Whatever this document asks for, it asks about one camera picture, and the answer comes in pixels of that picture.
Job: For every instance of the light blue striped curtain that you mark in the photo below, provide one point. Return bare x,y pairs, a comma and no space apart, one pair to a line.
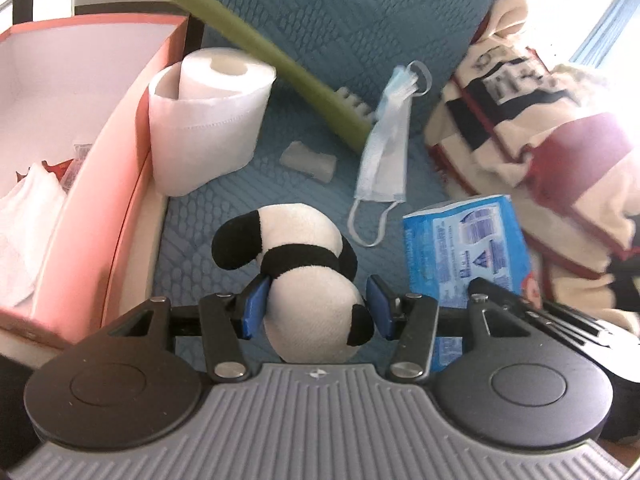
610,25

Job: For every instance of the white toilet paper roll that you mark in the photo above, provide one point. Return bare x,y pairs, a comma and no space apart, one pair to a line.
200,135

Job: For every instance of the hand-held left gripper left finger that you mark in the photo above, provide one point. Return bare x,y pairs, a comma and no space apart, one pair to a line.
252,310

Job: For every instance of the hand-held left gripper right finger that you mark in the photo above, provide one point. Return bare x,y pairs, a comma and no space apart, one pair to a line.
380,307

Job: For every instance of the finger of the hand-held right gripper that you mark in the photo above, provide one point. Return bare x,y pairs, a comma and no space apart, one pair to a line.
525,307

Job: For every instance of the blue wet wipes packet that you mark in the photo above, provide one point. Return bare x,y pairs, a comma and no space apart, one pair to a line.
460,240

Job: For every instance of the blue face mask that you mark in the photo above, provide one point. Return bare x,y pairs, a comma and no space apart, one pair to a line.
385,160

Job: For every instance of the green plush stem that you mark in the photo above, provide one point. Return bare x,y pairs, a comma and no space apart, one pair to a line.
280,65

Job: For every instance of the panda plush toy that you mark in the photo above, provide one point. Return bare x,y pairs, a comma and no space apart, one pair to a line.
300,240

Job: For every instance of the grey ribbed clip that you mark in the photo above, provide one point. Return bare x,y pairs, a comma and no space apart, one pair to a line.
352,105

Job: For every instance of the white cloth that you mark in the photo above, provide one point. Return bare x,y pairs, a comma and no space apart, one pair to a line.
25,230

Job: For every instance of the small grey eraser block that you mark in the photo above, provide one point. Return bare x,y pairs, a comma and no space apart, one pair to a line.
307,160

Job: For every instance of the blue quilted mat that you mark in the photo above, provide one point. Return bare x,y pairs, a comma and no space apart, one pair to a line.
350,10

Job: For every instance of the cream and red printed blanket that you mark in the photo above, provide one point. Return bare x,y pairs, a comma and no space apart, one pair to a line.
575,175

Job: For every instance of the pink cardboard box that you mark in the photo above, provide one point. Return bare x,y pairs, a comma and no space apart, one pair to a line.
100,240

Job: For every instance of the dark red crinkled wrapper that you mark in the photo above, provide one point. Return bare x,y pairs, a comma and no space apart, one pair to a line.
60,167

